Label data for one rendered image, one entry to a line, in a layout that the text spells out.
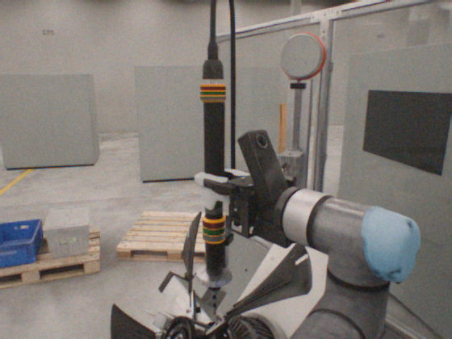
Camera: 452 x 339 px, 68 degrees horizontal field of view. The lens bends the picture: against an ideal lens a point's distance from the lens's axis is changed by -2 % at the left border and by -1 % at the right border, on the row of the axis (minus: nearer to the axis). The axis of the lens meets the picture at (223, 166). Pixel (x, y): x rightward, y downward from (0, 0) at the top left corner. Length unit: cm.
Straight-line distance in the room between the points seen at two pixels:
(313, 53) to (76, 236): 290
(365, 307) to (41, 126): 767
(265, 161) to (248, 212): 8
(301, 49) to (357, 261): 93
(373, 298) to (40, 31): 1298
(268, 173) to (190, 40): 1240
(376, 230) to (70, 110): 749
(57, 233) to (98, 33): 996
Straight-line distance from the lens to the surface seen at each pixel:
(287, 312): 103
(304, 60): 124
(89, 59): 1281
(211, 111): 57
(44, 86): 781
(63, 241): 361
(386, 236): 40
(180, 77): 604
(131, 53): 1270
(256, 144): 50
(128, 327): 108
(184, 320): 86
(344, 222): 42
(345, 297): 44
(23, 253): 368
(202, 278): 67
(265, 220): 52
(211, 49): 58
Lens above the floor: 180
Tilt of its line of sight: 14 degrees down
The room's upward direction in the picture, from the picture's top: straight up
